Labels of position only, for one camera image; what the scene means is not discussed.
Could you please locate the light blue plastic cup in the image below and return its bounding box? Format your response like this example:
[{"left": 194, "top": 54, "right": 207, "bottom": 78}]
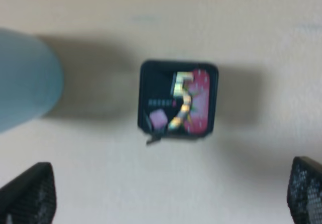
[{"left": 1, "top": 29, "right": 64, "bottom": 132}]

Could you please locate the black gum box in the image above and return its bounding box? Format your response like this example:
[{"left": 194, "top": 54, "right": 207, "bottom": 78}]
[{"left": 137, "top": 59, "right": 219, "bottom": 145}]

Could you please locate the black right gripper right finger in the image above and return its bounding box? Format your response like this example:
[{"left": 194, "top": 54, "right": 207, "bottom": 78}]
[{"left": 287, "top": 157, "right": 321, "bottom": 224}]

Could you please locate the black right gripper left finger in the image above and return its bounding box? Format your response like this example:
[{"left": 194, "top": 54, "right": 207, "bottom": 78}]
[{"left": 1, "top": 162, "right": 57, "bottom": 223}]

